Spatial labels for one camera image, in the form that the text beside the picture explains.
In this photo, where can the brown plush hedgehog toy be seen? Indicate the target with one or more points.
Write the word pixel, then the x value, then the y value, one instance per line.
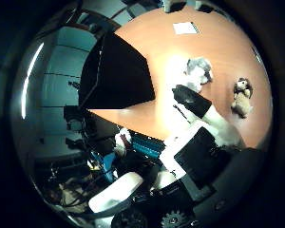
pixel 242 98

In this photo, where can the black container box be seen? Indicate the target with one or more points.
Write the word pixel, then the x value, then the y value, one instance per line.
pixel 117 76

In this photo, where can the white red cloth bundle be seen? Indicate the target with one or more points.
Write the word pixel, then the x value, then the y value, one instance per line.
pixel 123 140

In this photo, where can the blue plastic cover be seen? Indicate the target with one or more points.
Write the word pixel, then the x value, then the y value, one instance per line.
pixel 107 162

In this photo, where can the white paper sheet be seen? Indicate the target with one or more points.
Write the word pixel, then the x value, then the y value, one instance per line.
pixel 184 28

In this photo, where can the long ceiling light strip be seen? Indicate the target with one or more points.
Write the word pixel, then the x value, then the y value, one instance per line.
pixel 28 79

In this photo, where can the black camera stand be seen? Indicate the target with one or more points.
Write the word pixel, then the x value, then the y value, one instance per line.
pixel 74 122

